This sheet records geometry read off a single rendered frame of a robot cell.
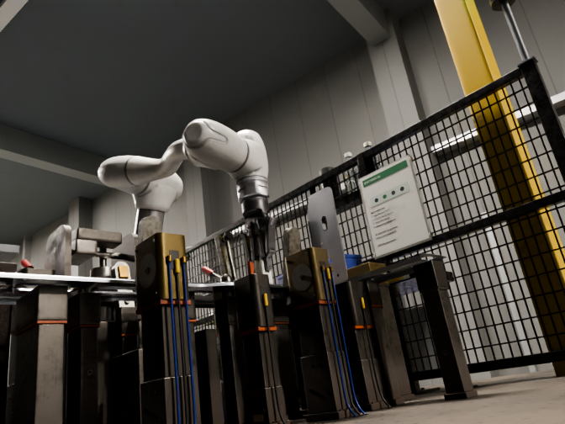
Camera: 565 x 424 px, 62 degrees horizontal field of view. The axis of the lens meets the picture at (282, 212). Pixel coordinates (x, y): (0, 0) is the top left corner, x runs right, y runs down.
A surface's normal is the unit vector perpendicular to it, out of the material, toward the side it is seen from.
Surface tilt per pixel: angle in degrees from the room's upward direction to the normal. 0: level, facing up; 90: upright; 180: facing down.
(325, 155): 90
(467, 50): 90
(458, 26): 90
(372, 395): 90
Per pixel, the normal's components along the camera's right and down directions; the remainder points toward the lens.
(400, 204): -0.72, -0.15
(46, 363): 0.68, -0.35
